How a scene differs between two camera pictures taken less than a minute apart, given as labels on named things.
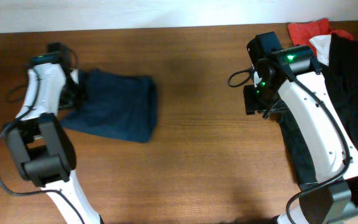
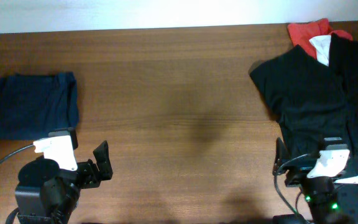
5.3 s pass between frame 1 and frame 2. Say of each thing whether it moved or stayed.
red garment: stayed
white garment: stayed
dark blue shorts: moved
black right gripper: moved
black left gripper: moved
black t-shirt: stayed
